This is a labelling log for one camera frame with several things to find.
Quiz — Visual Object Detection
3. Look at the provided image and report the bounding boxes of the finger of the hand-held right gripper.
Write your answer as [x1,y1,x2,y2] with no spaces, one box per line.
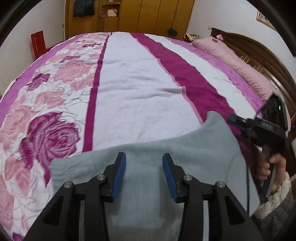
[227,114,253,137]

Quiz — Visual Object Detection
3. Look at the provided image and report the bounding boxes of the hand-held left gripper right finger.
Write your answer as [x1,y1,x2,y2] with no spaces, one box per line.
[162,153,264,241]

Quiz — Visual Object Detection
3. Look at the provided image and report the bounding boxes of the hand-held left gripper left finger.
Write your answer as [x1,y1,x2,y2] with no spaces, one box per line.
[24,152,127,241]

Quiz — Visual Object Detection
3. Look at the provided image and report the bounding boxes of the grey pants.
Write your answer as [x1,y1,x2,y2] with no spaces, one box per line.
[50,111,260,241]

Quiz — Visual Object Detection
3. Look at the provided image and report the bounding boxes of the person's right hand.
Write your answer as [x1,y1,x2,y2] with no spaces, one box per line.
[255,153,287,193]

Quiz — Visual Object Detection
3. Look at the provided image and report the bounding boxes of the pink pillow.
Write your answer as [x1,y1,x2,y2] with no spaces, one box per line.
[192,37,290,132]

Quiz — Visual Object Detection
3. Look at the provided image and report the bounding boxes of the dark wooden headboard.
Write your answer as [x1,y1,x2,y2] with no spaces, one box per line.
[210,27,296,121]

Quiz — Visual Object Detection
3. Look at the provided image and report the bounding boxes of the purple floral striped blanket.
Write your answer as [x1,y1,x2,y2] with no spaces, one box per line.
[0,32,289,241]

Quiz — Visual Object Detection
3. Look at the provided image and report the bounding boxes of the wooden wardrobe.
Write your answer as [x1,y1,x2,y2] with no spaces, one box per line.
[64,0,196,41]

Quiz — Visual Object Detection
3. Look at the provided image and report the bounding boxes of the red board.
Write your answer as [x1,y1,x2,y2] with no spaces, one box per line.
[31,30,47,59]

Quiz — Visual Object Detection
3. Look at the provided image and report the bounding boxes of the black hanging jacket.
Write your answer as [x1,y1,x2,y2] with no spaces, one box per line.
[84,0,95,16]

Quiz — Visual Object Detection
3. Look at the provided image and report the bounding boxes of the dark blue hanging jacket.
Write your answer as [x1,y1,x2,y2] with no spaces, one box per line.
[73,0,85,17]

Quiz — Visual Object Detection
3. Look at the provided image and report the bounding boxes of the framed wall picture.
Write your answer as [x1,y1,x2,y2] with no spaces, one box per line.
[256,10,278,32]

